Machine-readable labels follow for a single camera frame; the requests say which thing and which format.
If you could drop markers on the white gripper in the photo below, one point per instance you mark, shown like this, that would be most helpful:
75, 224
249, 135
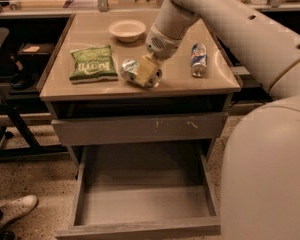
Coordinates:
162, 46

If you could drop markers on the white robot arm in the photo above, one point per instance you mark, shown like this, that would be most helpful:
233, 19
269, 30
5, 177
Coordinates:
260, 181

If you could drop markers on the blue pepsi can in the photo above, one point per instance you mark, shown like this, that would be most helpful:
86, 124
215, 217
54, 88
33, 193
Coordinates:
198, 63

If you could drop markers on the grey drawer cabinet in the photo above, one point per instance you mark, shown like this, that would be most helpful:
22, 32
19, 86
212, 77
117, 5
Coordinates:
189, 101

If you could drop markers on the grey top drawer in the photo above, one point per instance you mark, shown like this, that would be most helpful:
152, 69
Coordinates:
137, 129

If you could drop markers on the open grey middle drawer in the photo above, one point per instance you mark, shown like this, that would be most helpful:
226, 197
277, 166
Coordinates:
146, 191

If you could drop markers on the white paper bowl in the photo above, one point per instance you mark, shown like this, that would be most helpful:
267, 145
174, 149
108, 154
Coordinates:
127, 31

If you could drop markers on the green chip bag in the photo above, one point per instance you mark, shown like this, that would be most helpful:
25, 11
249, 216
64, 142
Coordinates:
92, 65

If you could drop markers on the black box on shelf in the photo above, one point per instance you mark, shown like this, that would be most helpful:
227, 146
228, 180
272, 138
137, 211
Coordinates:
35, 52

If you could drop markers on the black office chair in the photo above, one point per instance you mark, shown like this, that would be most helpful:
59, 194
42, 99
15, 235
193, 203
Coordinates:
33, 145

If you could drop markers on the white sneaker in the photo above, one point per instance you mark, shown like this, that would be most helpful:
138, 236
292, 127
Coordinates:
16, 209

